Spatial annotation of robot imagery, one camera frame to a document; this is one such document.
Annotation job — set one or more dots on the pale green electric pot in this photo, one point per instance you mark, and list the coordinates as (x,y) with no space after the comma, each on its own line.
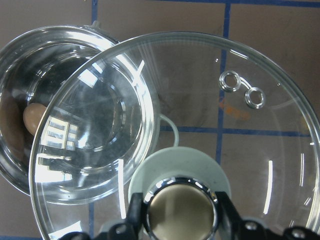
(102,118)

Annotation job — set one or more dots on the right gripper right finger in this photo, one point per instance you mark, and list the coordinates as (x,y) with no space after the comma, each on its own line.
(230,222)

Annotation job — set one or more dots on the brown egg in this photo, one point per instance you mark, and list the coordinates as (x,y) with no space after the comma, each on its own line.
(32,116)

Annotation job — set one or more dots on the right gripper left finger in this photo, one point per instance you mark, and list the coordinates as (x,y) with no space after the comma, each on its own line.
(135,216)

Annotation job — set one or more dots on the glass pot lid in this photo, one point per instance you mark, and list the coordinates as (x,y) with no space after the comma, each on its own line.
(234,122)

